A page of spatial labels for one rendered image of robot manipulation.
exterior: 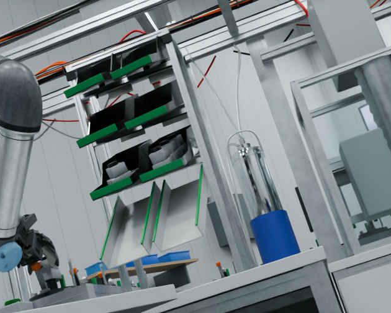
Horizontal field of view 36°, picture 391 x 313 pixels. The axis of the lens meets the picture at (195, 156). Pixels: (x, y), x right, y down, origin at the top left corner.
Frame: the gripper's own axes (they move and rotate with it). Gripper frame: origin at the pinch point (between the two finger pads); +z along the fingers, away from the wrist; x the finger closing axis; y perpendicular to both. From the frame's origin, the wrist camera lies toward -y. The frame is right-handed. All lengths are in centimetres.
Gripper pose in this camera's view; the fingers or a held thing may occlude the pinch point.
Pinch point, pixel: (48, 263)
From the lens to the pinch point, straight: 183.3
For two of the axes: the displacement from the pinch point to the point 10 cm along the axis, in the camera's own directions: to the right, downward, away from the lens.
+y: 1.2, 6.2, -7.8
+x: 9.3, -3.4, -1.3
